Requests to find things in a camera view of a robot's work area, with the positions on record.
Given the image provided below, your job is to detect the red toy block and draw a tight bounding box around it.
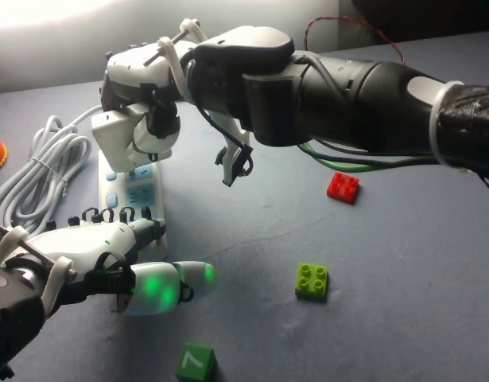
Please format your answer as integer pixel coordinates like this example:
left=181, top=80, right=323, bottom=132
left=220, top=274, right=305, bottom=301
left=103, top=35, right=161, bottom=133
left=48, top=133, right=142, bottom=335
left=326, top=171, right=361, bottom=205

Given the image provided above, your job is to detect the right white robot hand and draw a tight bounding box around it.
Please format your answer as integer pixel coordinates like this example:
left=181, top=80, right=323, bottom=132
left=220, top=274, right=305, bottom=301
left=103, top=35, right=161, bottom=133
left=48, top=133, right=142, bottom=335
left=99, top=39, right=181, bottom=164

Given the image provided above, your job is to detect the green number cube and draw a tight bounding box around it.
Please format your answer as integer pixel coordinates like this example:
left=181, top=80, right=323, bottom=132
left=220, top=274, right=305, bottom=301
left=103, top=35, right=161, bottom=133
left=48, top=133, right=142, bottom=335
left=175, top=341, right=217, bottom=382

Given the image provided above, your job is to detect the grey power strip cable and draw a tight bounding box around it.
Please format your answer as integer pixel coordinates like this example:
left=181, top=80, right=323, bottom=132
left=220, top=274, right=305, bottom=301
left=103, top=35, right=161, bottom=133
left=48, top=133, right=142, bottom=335
left=0, top=103, right=104, bottom=235

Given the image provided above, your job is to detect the lime green toy block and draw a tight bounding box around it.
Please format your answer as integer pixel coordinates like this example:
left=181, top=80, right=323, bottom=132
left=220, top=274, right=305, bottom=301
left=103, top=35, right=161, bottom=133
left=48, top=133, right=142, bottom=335
left=294, top=261, right=331, bottom=302

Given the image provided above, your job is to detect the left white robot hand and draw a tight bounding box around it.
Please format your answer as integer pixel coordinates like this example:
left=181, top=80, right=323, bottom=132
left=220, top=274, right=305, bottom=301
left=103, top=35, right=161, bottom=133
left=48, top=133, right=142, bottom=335
left=27, top=206, right=218, bottom=318

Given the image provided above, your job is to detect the white power adapter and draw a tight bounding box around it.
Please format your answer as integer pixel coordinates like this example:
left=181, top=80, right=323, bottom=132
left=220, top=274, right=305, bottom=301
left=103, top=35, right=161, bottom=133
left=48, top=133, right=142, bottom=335
left=91, top=103, right=157, bottom=177

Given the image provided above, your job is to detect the grey table cloth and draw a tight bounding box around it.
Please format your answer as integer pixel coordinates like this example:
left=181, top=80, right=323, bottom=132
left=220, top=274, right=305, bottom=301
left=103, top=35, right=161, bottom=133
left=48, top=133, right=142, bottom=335
left=0, top=29, right=489, bottom=382

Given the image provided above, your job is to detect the white power strip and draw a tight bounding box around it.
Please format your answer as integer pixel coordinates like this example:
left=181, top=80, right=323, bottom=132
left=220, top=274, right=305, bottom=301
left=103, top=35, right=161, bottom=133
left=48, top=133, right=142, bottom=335
left=97, top=149, right=169, bottom=260

